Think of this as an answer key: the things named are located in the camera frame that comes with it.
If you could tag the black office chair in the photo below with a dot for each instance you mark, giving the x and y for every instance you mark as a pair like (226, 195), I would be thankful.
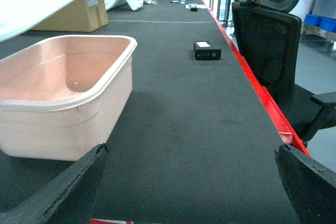
(268, 36)

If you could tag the black table mat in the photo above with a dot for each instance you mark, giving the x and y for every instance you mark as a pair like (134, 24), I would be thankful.
(194, 144)

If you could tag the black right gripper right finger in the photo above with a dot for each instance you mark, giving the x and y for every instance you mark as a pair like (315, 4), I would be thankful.
(310, 186)

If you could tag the blue bins on shelf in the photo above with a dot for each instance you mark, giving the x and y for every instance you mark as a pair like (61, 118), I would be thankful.
(319, 25)

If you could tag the pink plastic tub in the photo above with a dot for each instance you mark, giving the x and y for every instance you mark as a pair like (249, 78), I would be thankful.
(63, 95)

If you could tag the small black electronic box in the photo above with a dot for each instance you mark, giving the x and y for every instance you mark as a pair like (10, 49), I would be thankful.
(206, 50)

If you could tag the brown cardboard box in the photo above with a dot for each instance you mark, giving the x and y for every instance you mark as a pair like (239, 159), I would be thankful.
(77, 16)

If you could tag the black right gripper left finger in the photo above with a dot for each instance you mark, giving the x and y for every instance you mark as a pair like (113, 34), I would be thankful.
(68, 198)

